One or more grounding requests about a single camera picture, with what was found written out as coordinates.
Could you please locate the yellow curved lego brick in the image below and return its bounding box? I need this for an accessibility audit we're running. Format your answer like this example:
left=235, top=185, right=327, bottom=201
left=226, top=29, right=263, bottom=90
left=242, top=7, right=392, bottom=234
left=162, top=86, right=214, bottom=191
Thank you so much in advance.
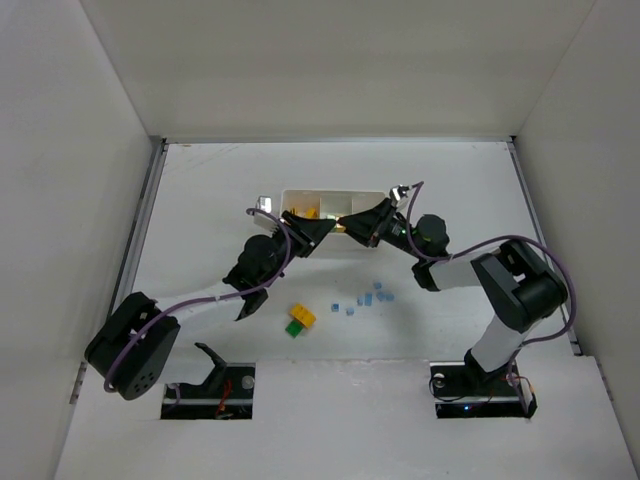
left=289, top=304, right=316, bottom=329

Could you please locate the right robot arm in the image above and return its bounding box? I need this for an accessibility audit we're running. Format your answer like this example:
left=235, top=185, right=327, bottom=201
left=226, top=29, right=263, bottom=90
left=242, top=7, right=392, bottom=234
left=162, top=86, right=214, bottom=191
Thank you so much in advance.
left=338, top=199, right=574, bottom=386

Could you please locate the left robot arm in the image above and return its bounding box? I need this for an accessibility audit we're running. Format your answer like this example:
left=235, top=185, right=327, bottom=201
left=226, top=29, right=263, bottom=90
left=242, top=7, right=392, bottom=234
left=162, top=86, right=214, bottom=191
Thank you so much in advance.
left=84, top=207, right=336, bottom=401

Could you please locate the white divided plastic container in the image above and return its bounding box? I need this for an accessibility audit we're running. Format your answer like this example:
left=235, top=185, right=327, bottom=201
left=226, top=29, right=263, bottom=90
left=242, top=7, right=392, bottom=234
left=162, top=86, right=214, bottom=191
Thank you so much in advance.
left=280, top=189, right=386, bottom=259

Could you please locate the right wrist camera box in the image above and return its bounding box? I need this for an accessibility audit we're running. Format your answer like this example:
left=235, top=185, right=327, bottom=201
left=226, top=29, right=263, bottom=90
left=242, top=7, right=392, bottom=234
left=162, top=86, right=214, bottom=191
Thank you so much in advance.
left=389, top=185, right=412, bottom=208

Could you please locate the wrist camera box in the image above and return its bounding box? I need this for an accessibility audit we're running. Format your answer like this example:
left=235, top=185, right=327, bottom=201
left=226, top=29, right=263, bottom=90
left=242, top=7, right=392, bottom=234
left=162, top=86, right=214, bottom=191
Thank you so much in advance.
left=256, top=195, right=272, bottom=213
left=389, top=185, right=412, bottom=208

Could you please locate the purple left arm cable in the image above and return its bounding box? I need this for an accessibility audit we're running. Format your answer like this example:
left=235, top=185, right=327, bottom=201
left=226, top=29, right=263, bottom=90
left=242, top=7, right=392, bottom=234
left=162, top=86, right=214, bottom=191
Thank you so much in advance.
left=102, top=207, right=294, bottom=392

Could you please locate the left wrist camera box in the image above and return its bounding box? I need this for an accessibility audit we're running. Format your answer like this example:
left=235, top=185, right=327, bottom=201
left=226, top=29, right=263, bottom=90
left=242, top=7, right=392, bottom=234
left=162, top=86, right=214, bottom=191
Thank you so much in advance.
left=256, top=195, right=272, bottom=213

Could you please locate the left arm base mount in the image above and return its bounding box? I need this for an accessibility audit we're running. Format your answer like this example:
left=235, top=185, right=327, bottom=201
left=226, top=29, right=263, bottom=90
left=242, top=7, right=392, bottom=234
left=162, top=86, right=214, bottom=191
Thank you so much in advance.
left=160, top=342, right=256, bottom=421

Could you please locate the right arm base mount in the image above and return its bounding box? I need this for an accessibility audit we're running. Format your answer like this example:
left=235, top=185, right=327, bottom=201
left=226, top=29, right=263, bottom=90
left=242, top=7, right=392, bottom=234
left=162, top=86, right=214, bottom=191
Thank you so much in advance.
left=428, top=361, right=538, bottom=419

